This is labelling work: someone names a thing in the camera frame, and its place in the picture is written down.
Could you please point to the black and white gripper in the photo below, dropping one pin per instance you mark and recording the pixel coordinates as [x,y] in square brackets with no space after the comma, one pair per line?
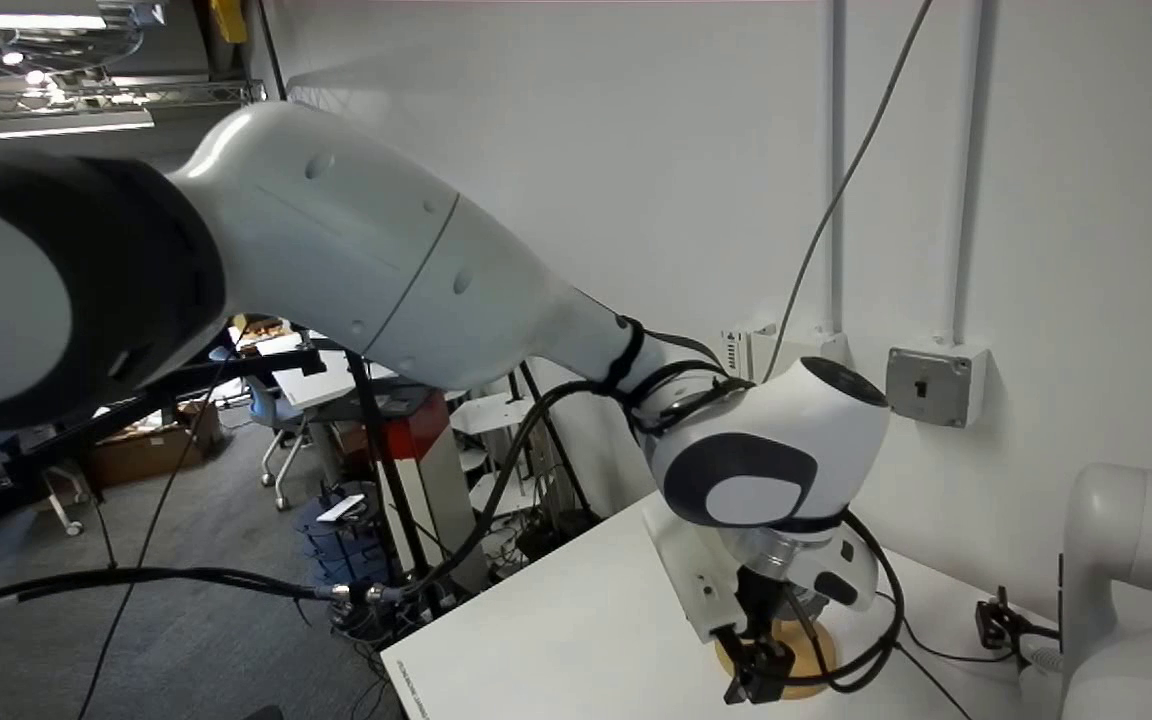
[751,580]

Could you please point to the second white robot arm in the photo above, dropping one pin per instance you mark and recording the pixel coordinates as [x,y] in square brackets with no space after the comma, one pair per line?
[1105,594]

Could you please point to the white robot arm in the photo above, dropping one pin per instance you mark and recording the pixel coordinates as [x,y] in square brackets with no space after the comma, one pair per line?
[116,273]

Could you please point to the wooden cup stand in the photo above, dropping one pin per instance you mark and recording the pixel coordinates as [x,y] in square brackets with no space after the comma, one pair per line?
[806,637]

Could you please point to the grey wall junction box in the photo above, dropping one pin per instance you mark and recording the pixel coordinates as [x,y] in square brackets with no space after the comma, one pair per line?
[938,386]

